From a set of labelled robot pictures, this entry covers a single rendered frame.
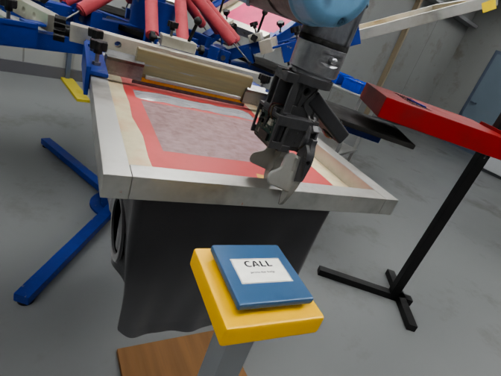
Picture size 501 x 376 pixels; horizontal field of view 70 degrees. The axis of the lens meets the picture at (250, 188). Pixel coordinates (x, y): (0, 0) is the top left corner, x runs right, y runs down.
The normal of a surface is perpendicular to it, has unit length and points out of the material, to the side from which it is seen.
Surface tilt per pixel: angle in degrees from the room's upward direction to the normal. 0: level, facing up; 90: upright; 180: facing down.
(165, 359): 0
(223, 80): 90
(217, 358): 90
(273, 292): 0
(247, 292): 0
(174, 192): 90
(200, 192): 90
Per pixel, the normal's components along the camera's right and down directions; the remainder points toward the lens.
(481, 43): -0.76, 0.05
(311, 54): -0.46, 0.25
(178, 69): 0.37, 0.51
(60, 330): 0.31, -0.85
